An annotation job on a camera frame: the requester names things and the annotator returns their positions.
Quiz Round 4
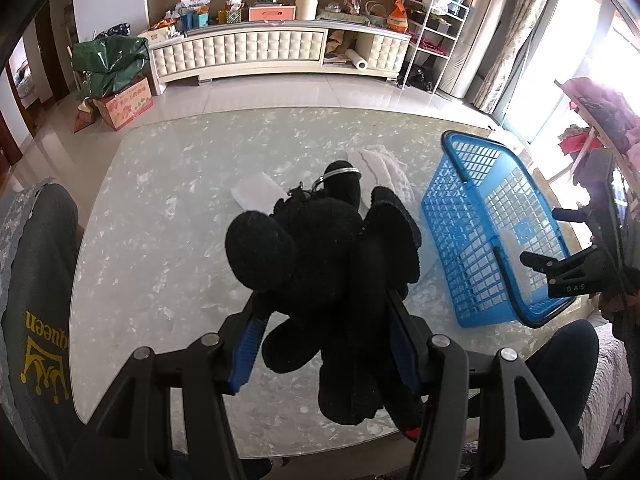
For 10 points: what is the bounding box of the printed cardboard box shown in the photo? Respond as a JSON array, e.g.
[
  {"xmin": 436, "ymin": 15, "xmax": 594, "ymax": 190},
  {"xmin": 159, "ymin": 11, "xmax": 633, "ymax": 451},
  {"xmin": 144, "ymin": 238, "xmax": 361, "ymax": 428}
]
[{"xmin": 92, "ymin": 77, "xmax": 154, "ymax": 132}]

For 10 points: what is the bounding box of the white floor air conditioner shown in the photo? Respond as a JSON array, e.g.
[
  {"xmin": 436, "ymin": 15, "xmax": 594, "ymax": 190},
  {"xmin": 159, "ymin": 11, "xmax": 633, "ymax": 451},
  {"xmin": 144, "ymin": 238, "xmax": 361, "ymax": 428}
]
[{"xmin": 440, "ymin": 0, "xmax": 524, "ymax": 99}]

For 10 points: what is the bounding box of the orange bag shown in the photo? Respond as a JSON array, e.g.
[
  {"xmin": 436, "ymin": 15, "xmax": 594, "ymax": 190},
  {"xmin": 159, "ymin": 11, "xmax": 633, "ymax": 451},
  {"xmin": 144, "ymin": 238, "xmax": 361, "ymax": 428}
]
[{"xmin": 387, "ymin": 0, "xmax": 410, "ymax": 31}]

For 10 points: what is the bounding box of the white tufted tv cabinet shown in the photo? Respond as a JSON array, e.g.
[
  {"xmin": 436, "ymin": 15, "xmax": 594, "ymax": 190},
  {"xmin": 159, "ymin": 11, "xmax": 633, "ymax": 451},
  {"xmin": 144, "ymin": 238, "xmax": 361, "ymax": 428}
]
[{"xmin": 147, "ymin": 19, "xmax": 413, "ymax": 96}]

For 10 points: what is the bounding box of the green cushion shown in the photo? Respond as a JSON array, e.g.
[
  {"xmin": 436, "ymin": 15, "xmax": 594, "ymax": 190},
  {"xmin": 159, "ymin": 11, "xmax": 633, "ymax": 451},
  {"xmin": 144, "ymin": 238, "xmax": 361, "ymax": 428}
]
[{"xmin": 320, "ymin": 10, "xmax": 372, "ymax": 26}]

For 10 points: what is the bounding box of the black plush toy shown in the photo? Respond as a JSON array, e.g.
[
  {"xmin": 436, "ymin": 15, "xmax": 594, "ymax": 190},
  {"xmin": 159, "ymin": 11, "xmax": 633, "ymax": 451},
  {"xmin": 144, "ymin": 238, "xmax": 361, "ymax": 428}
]
[{"xmin": 225, "ymin": 160, "xmax": 423, "ymax": 426}]

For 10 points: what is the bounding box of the brown paper bag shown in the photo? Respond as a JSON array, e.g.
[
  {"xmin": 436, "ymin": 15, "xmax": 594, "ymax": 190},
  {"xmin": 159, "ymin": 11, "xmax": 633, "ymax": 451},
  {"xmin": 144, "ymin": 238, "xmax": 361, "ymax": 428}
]
[{"xmin": 325, "ymin": 30, "xmax": 352, "ymax": 61}]

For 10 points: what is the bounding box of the green plastic bag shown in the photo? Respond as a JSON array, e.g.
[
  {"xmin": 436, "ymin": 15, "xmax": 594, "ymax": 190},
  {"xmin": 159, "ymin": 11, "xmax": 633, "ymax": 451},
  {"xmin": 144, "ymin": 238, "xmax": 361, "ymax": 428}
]
[{"xmin": 71, "ymin": 35, "xmax": 151, "ymax": 102}]

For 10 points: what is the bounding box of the pink storage box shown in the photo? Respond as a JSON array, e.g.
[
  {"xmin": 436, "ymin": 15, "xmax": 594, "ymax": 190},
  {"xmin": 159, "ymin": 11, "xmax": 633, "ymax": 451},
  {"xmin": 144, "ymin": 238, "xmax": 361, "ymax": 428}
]
[{"xmin": 248, "ymin": 5, "xmax": 296, "ymax": 24}]

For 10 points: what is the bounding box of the patterned sofa cover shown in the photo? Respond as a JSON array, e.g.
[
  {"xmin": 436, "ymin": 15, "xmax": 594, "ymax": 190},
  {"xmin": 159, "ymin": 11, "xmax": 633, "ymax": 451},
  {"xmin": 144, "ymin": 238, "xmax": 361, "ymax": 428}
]
[{"xmin": 585, "ymin": 320, "xmax": 637, "ymax": 466}]

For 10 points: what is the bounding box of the brown wooden door frame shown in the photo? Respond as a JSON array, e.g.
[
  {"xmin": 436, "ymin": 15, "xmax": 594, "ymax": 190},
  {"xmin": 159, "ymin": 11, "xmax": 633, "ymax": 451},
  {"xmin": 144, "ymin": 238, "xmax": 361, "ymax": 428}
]
[{"xmin": 0, "ymin": 0, "xmax": 72, "ymax": 166}]

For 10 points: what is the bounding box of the blue plastic basket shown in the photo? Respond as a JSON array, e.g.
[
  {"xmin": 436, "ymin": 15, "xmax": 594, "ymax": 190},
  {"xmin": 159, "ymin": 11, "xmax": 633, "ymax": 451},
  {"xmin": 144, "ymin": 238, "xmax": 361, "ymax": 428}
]
[{"xmin": 420, "ymin": 130, "xmax": 576, "ymax": 328}]

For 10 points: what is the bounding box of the black plastic bag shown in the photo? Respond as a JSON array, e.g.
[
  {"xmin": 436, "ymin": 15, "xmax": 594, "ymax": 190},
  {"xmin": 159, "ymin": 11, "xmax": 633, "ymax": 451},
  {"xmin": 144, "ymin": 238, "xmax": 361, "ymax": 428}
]
[{"xmin": 407, "ymin": 67, "xmax": 436, "ymax": 92}]

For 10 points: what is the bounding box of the person's right leg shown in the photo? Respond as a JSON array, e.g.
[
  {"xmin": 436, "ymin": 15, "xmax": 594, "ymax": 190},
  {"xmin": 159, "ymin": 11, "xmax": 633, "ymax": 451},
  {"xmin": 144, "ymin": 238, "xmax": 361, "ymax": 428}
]
[{"xmin": 520, "ymin": 320, "xmax": 601, "ymax": 456}]

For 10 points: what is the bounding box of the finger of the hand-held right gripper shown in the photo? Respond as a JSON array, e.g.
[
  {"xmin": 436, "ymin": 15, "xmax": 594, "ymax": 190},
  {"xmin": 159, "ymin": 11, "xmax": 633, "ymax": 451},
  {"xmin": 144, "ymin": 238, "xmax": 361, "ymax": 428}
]
[
  {"xmin": 520, "ymin": 247, "xmax": 616, "ymax": 301},
  {"xmin": 552, "ymin": 204, "xmax": 601, "ymax": 224}
]

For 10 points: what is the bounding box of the grey chair with crown print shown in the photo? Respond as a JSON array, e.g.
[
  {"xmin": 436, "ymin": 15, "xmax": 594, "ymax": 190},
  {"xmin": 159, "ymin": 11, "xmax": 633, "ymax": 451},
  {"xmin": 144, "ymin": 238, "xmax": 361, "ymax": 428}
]
[{"xmin": 0, "ymin": 182, "xmax": 81, "ymax": 480}]

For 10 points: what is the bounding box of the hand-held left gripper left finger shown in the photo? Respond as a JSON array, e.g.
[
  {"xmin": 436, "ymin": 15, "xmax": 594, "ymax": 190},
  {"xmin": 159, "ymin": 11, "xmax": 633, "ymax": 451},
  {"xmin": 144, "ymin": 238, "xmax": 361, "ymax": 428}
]
[{"xmin": 67, "ymin": 292, "xmax": 273, "ymax": 480}]

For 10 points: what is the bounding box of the patterned curtain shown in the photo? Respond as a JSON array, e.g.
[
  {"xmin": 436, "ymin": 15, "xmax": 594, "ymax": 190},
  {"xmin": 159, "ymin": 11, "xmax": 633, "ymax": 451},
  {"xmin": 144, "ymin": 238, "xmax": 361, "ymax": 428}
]
[{"xmin": 472, "ymin": 0, "xmax": 562, "ymax": 116}]

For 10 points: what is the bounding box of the red hanging garment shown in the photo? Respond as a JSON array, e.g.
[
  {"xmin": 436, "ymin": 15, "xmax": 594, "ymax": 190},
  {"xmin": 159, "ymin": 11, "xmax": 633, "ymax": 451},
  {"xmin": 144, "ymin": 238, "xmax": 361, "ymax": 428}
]
[{"xmin": 559, "ymin": 127, "xmax": 604, "ymax": 157}]

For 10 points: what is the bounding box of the white metal rack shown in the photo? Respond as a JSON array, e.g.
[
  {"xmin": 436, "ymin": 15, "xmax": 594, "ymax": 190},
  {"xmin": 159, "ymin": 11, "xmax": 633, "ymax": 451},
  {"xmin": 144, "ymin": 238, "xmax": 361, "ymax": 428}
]
[{"xmin": 400, "ymin": 0, "xmax": 471, "ymax": 93}]

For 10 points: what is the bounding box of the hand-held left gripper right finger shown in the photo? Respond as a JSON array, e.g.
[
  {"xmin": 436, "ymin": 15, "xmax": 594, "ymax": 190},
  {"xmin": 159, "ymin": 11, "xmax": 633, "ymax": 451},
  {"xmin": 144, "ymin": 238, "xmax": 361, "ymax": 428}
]
[{"xmin": 385, "ymin": 287, "xmax": 586, "ymax": 480}]

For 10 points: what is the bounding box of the white lace cloth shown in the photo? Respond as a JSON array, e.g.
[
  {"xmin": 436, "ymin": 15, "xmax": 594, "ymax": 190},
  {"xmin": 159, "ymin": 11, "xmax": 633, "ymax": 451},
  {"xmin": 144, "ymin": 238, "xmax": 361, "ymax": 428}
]
[{"xmin": 357, "ymin": 145, "xmax": 416, "ymax": 211}]

